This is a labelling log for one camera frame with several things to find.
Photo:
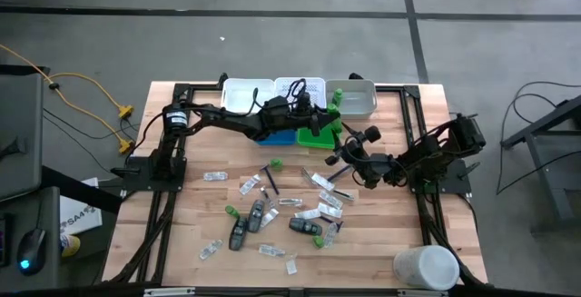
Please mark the green plastic basket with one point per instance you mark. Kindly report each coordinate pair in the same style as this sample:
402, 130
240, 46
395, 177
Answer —
318, 141

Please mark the printed adhesive strips wrapper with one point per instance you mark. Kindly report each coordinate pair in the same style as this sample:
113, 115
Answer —
272, 250

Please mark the yellow and white cup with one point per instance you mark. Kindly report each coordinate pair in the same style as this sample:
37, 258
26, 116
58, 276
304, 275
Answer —
70, 245

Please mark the black side table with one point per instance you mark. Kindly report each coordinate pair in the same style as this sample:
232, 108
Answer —
540, 126

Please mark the white plastic cup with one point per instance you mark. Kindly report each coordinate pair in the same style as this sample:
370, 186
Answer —
426, 267

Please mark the white plastic bin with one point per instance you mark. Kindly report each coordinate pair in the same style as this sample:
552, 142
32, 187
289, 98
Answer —
240, 92
358, 99

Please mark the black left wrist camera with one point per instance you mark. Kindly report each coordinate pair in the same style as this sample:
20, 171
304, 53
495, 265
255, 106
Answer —
305, 99

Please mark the white printed box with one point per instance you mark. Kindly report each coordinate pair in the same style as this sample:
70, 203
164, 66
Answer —
79, 215

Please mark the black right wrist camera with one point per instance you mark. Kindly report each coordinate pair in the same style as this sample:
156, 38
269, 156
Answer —
373, 134

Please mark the blue plastic basket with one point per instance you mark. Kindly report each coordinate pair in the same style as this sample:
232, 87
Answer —
277, 139

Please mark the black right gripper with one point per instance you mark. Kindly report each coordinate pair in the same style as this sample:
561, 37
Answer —
374, 170

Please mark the dark grey panel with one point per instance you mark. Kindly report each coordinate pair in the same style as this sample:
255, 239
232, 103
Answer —
20, 129

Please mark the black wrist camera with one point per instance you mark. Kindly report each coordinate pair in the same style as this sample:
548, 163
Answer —
305, 99
373, 134

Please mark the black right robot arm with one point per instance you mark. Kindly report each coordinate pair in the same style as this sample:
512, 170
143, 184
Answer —
431, 151

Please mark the silver mounting bracket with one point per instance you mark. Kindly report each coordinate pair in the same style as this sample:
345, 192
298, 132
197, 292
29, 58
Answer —
422, 292
170, 292

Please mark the grey Dove deodorant stick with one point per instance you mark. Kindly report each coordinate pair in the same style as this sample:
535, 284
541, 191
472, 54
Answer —
238, 234
255, 216
305, 227

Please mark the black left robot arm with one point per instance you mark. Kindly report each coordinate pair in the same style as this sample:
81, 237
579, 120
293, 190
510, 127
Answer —
227, 122

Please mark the black computer mouse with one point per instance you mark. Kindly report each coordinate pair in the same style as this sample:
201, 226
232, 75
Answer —
32, 249

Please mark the white perforated basket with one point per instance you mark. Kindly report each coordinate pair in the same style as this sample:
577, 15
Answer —
318, 89

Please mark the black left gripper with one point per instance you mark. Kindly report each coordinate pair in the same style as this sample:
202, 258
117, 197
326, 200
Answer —
304, 116

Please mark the black aluminium rig frame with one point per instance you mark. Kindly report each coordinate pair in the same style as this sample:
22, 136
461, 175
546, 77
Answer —
395, 89

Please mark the dark grey desk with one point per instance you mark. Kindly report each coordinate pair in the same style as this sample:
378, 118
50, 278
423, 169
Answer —
27, 215

